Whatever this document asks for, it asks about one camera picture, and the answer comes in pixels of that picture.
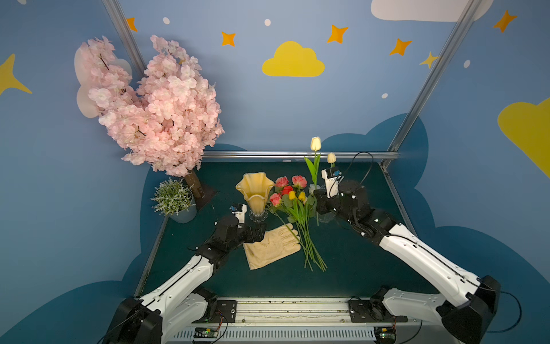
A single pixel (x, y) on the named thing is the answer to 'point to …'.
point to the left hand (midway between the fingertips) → (258, 222)
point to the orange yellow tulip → (291, 195)
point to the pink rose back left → (281, 181)
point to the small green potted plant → (174, 198)
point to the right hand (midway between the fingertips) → (318, 189)
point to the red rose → (286, 189)
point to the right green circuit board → (386, 335)
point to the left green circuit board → (205, 332)
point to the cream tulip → (331, 159)
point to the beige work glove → (275, 245)
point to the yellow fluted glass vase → (256, 187)
